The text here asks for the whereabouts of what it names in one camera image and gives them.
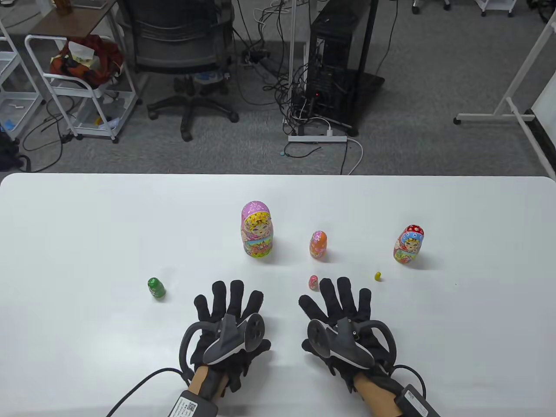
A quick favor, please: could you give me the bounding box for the orange Russian doll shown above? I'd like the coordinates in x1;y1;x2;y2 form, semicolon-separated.
309;231;328;259

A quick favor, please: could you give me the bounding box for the white pole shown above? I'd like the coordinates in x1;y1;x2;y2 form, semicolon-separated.
285;0;298;136

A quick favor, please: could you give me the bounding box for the red Russian doll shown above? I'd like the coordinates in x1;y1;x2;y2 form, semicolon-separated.
394;225;425;265

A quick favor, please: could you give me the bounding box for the red cloth bundle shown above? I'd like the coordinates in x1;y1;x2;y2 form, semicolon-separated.
49;34;126;86

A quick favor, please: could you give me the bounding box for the black office chair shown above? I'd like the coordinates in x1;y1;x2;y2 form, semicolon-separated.
118;0;240;142

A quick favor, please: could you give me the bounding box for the person's left forearm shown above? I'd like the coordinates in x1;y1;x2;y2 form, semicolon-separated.
186;365;231;402

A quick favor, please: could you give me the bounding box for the white power cable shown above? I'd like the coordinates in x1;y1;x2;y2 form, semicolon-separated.
304;116;364;175

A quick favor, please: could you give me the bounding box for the wooden side table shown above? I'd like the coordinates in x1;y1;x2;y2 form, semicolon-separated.
27;0;120;37

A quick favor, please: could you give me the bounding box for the white shelf cart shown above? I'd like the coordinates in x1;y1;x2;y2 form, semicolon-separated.
0;20;46;142

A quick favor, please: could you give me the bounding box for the large pink Russian doll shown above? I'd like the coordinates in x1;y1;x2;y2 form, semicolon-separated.
241;201;275;258

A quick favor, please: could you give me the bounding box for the white cart base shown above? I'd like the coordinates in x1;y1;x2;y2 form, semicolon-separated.
474;0;517;17

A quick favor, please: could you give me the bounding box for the person's right forearm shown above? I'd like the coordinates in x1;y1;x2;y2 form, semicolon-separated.
352;369;411;417

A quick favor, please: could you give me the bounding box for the black right sensor cable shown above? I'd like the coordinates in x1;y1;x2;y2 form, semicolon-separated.
389;364;427;394

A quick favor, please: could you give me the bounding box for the person's left hand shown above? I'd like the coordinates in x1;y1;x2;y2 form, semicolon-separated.
190;280;272;378

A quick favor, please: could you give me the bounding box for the black left wrist sensor box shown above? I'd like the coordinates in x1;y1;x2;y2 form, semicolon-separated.
167;390;218;417

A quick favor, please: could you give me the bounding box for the black wrist sensor box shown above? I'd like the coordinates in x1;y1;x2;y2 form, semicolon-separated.
394;384;441;417
167;390;218;417

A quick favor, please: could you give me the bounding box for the black sensor cable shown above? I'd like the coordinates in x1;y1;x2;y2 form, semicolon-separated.
389;364;427;394
106;367;192;417

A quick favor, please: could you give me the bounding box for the white stand frame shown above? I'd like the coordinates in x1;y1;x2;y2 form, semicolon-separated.
453;17;556;181

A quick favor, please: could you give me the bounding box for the white power strip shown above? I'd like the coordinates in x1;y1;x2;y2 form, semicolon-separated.
288;135;348;144

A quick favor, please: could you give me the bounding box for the tangle of black cables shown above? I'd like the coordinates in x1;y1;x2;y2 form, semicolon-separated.
232;0;331;135

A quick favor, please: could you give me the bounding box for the grey right hand controller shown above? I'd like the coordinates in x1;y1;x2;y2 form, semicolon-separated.
307;317;397;375

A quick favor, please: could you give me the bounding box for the black bag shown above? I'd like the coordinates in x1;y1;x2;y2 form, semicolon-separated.
0;130;32;172

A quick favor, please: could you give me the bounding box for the white crumpled paper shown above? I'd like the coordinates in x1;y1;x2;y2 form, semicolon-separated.
67;40;96;61

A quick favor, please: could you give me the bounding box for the black right wrist sensor box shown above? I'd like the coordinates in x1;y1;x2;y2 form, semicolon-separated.
394;384;441;417

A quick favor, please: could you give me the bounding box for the grey left hand controller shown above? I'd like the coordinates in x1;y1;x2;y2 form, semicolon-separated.
179;314;265;384

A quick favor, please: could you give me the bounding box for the black left sensor cable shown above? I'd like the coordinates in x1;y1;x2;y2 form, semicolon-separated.
106;367;192;417

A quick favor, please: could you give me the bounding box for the black computer tower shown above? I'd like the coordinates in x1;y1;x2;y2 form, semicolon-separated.
290;0;386;138
305;0;370;103

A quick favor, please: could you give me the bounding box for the white board panel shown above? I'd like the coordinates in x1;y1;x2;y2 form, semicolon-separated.
532;78;556;174

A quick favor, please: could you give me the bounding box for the black chair base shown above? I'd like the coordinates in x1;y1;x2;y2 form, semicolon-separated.
412;0;452;14

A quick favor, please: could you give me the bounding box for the person's right hand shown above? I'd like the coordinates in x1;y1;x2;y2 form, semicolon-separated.
298;277;391;383

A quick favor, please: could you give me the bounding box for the white wire cart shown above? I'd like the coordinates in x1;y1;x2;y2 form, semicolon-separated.
24;34;143;144

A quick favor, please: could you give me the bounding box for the grey hand controller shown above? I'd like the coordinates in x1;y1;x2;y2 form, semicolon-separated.
179;314;265;384
307;317;397;375

